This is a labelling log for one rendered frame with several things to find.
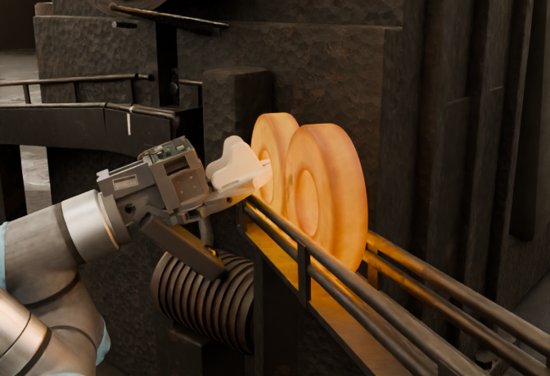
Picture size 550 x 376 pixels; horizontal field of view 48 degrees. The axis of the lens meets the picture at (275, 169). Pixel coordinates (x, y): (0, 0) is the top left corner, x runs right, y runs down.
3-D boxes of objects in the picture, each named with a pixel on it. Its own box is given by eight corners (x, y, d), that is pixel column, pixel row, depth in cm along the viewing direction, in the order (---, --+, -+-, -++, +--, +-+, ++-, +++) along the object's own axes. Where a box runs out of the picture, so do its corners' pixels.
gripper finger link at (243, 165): (278, 130, 71) (203, 160, 69) (293, 176, 73) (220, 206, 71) (271, 124, 74) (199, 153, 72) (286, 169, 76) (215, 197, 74)
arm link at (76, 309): (47, 410, 68) (2, 331, 64) (55, 352, 78) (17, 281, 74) (115, 382, 69) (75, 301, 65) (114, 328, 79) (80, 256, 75)
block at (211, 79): (243, 192, 116) (241, 64, 110) (277, 201, 111) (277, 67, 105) (203, 206, 108) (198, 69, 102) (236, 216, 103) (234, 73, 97)
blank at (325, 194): (309, 116, 68) (280, 118, 67) (370, 129, 53) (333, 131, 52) (313, 253, 70) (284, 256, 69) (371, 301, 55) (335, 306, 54)
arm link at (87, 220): (87, 273, 68) (87, 245, 76) (128, 256, 69) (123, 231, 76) (60, 214, 65) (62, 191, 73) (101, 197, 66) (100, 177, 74)
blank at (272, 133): (272, 107, 82) (247, 109, 81) (310, 116, 67) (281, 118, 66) (275, 220, 85) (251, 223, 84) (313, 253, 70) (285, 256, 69)
